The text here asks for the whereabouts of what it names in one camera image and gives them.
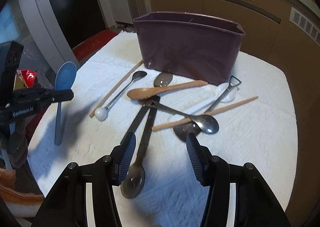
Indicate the wooden spoon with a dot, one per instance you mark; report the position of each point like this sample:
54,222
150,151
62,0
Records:
144,93

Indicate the long wooden chopstick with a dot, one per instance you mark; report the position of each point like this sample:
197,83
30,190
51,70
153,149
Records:
122,80

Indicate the red snack package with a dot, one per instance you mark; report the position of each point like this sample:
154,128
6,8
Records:
28,77

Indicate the purple plastic utensil caddy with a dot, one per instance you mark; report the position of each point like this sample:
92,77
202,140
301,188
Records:
192,45

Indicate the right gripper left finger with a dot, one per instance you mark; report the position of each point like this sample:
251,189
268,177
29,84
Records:
125,155

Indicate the blue plastic spoon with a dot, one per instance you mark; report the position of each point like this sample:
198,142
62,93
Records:
65,78

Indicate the short wooden chopstick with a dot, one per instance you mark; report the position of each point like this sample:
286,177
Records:
213,112

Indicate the red floor mat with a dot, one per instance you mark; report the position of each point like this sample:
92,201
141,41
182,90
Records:
93,44

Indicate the metal spoon white ball handle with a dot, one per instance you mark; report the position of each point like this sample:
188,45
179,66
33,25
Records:
101,113

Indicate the white plastic spoon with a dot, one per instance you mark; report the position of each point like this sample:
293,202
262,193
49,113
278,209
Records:
224,93

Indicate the black handled slotted spoon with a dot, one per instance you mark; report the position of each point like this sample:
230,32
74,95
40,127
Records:
134,182

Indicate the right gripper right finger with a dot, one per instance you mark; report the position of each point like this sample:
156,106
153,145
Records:
198,158

